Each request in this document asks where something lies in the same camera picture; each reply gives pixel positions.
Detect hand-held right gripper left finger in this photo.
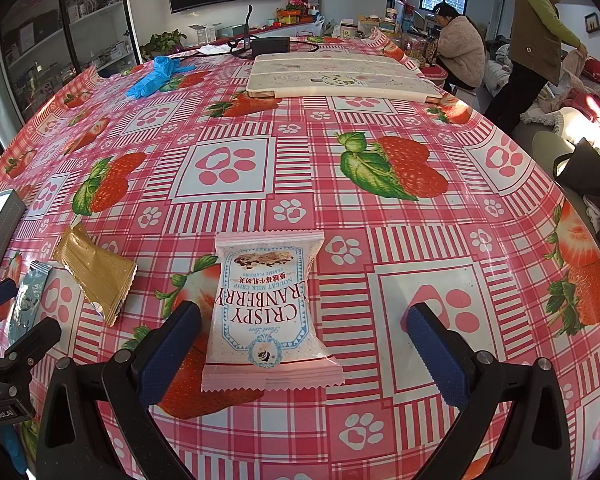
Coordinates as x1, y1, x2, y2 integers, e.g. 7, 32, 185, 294
42, 301, 203, 480

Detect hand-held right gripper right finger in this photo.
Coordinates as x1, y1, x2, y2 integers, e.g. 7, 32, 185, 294
406, 302, 571, 480

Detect grey white storage box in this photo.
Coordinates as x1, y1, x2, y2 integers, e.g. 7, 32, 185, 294
0, 189, 27, 281

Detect white pink snack packet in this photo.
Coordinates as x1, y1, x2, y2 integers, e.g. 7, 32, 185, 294
201, 230, 345, 393

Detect light blue snack packet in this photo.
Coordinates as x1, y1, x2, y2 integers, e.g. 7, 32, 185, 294
7, 260, 55, 346

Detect gold snack packet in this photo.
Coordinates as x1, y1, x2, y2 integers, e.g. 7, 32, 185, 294
50, 220, 137, 328

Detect strawberry printed tablecloth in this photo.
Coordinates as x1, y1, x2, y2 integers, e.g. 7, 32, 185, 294
0, 30, 600, 480

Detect dark bag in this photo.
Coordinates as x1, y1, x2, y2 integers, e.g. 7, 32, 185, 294
552, 137, 600, 201

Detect blue rubber gloves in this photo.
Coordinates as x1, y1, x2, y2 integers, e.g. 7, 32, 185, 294
126, 56, 197, 100

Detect glass display cabinet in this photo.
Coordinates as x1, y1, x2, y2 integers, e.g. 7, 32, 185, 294
0, 0, 141, 121

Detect white folded board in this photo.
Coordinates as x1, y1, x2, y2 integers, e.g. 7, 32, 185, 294
245, 52, 445, 103

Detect green potted plant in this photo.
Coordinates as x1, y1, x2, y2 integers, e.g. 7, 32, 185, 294
140, 30, 188, 58

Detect group of food jars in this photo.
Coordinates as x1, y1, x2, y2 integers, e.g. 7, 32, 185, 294
355, 7, 441, 66

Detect clear acrylic holder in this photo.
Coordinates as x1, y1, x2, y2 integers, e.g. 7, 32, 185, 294
190, 24, 221, 45

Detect black power adapter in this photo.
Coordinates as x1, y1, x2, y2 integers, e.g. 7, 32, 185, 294
250, 36, 291, 57

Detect orange gift box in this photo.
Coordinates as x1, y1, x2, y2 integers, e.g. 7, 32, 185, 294
275, 8, 313, 26

